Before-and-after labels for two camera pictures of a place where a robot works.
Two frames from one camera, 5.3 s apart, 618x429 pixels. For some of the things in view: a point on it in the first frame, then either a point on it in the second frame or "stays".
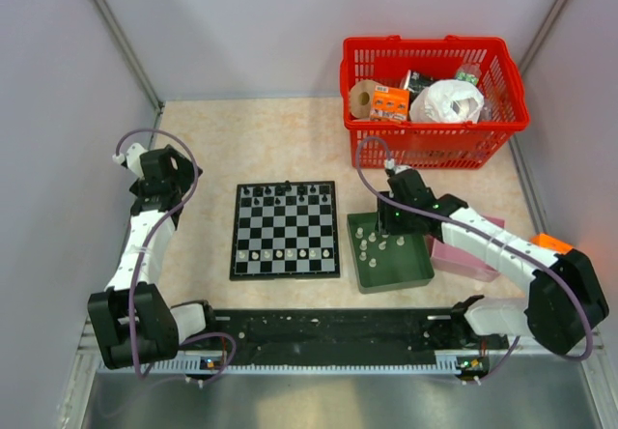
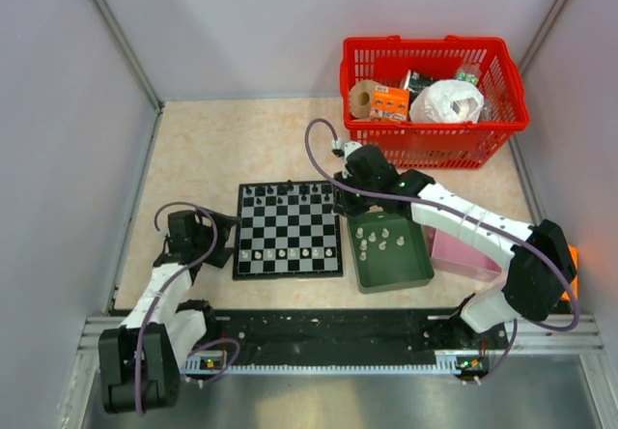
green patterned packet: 467,76 stays
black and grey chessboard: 285,230 stays
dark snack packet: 415,82 stays
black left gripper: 184,172 → 204,227
